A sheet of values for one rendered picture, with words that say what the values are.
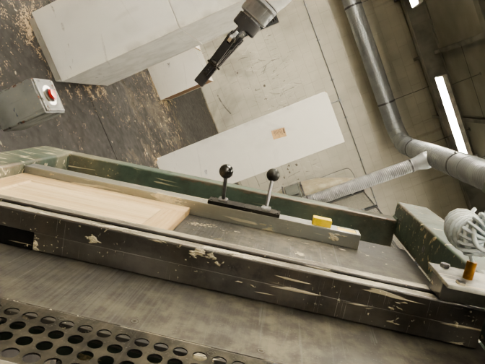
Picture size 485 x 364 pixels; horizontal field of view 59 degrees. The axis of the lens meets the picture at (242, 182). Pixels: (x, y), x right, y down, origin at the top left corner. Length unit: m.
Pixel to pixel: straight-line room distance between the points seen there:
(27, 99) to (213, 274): 0.99
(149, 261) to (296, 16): 8.70
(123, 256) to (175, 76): 5.44
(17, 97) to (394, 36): 8.45
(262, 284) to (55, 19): 3.26
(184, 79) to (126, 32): 2.67
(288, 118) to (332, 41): 4.69
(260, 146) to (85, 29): 2.18
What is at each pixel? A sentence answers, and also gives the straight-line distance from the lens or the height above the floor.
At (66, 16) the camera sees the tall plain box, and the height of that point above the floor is 0.31.
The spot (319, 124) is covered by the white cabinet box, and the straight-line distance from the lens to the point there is 4.77.
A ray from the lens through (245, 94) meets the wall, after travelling 9.21.
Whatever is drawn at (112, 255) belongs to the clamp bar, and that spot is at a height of 1.28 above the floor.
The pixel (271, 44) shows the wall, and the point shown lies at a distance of 9.24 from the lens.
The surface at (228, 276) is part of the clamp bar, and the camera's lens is 0.75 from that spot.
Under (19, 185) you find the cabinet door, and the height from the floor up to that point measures 0.94.
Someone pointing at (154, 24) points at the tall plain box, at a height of 0.92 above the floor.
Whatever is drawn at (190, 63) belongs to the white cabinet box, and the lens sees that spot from 6.11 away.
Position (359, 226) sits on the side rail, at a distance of 1.43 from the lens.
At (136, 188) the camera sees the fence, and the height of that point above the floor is 1.18.
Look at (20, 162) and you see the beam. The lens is 1.35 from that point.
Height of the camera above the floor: 1.66
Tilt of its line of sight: 10 degrees down
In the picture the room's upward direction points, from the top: 69 degrees clockwise
